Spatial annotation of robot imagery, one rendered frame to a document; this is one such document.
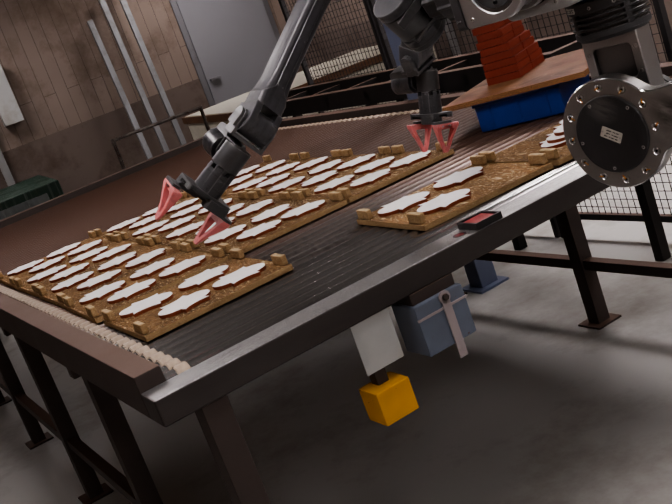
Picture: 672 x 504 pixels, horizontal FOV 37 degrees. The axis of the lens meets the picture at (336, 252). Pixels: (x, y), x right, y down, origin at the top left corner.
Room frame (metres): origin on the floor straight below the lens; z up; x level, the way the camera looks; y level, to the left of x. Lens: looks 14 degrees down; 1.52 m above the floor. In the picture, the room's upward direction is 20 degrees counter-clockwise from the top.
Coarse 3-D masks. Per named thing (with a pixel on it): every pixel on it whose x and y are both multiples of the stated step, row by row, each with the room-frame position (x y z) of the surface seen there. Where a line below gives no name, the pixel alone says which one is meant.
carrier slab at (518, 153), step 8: (552, 128) 2.92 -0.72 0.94; (536, 136) 2.89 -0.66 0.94; (544, 136) 2.85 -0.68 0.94; (520, 144) 2.86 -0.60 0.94; (528, 144) 2.82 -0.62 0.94; (536, 144) 2.78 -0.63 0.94; (504, 152) 2.83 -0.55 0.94; (512, 152) 2.79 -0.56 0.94; (520, 152) 2.75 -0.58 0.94; (528, 152) 2.72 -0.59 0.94; (536, 152) 2.68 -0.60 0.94; (560, 152) 2.58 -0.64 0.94; (568, 152) 2.55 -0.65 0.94; (496, 160) 2.76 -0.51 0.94; (504, 160) 2.73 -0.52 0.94; (512, 160) 2.69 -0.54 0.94; (520, 160) 2.66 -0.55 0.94; (528, 160) 2.62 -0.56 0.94; (552, 160) 2.53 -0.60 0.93; (560, 160) 2.51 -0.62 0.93; (568, 160) 2.52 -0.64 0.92
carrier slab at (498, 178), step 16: (480, 176) 2.64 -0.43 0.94; (496, 176) 2.57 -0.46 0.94; (512, 176) 2.51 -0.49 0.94; (528, 176) 2.48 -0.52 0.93; (416, 192) 2.73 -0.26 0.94; (432, 192) 2.66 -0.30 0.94; (448, 192) 2.59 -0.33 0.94; (480, 192) 2.46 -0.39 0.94; (496, 192) 2.43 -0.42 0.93; (416, 208) 2.54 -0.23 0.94; (464, 208) 2.39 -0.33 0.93; (368, 224) 2.61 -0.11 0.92; (384, 224) 2.53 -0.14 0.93; (400, 224) 2.45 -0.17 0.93; (416, 224) 2.38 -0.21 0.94; (432, 224) 2.36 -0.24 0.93
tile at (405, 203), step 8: (424, 192) 2.64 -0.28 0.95; (400, 200) 2.65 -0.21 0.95; (408, 200) 2.62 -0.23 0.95; (416, 200) 2.59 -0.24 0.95; (424, 200) 2.57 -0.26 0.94; (384, 208) 2.63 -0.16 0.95; (392, 208) 2.59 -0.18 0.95; (400, 208) 2.56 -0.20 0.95; (408, 208) 2.56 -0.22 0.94; (384, 216) 2.58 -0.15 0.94
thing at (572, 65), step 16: (544, 64) 3.51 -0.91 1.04; (560, 64) 3.37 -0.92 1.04; (576, 64) 3.25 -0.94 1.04; (512, 80) 3.41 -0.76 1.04; (528, 80) 3.28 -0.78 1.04; (544, 80) 3.16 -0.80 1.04; (560, 80) 3.11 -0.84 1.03; (464, 96) 3.44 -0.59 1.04; (480, 96) 3.31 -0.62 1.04; (496, 96) 3.24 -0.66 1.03
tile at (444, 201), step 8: (456, 192) 2.51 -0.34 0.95; (464, 192) 2.48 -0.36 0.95; (432, 200) 2.52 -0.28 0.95; (440, 200) 2.49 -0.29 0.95; (448, 200) 2.46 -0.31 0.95; (456, 200) 2.43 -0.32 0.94; (464, 200) 2.44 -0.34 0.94; (424, 208) 2.47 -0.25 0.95; (432, 208) 2.44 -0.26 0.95; (440, 208) 2.43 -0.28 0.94; (448, 208) 2.42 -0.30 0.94
